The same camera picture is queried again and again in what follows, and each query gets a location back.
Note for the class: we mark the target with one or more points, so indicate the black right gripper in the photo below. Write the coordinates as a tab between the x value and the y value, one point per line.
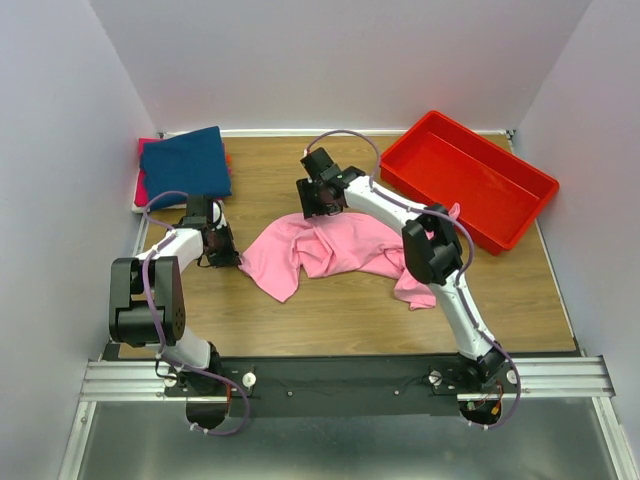
308	208

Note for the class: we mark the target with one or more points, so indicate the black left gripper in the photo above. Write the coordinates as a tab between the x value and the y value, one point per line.
231	257

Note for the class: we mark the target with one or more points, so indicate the pink polo shirt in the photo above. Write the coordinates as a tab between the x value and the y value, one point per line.
326	246

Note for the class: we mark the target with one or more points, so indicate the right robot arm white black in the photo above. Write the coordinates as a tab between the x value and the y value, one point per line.
433	257

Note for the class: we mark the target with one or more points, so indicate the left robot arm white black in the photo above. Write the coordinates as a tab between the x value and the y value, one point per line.
147	307

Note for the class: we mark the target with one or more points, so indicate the folded navy blue t shirt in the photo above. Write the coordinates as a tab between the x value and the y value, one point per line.
192	163

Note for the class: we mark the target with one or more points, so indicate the folded magenta t shirt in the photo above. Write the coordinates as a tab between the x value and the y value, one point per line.
141	197

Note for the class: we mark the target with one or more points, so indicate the red plastic bin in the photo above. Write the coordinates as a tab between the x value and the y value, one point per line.
438	160

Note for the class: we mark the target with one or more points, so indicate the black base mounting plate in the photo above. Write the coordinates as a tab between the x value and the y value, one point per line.
366	385

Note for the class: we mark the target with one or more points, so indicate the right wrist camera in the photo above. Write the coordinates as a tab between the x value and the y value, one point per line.
319	166

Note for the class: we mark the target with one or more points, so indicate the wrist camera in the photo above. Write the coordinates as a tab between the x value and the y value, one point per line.
319	166
202	211

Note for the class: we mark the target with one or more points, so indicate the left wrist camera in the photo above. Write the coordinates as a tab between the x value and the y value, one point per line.
202	211

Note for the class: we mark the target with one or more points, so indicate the aluminium frame rail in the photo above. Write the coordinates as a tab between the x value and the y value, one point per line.
534	377

